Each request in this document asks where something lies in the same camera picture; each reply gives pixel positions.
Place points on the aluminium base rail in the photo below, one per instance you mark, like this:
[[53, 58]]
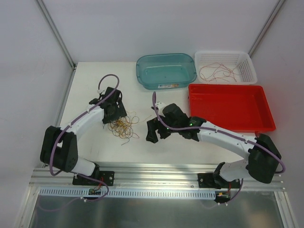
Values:
[[134, 176]]

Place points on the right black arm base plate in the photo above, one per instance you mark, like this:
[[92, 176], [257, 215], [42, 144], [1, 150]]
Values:
[[207, 180]]

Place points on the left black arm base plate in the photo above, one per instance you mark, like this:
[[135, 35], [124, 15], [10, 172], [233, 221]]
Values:
[[106, 176]]

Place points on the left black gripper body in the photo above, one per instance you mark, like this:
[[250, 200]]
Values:
[[117, 114]]

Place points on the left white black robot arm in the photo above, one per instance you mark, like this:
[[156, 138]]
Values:
[[60, 143]]

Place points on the right aluminium frame post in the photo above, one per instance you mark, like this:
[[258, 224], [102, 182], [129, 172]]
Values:
[[266, 26]]

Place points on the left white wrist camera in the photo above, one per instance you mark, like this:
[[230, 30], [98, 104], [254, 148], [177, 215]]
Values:
[[101, 92]]

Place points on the aluminium frame post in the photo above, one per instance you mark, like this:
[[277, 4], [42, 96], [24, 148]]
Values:
[[46, 14], [266, 26]]

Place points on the white perforated plastic basket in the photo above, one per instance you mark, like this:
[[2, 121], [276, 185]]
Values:
[[225, 68]]

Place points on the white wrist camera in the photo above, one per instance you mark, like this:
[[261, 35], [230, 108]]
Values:
[[101, 92], [158, 106]]

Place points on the teal transparent plastic bin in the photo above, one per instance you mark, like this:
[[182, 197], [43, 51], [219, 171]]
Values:
[[165, 71]]

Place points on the red plastic tray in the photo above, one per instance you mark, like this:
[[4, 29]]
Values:
[[239, 108]]

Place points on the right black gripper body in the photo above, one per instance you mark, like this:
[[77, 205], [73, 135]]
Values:
[[159, 127]]

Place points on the white slotted cable duct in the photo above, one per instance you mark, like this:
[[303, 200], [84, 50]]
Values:
[[128, 193]]

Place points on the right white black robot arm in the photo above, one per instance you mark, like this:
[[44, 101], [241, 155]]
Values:
[[260, 157]]

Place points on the left aluminium frame post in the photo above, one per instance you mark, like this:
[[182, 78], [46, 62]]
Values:
[[46, 14]]

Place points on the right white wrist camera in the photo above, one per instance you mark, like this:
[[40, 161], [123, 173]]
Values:
[[158, 106]]

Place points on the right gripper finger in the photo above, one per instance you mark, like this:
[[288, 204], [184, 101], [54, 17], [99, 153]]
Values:
[[152, 124], [152, 136]]

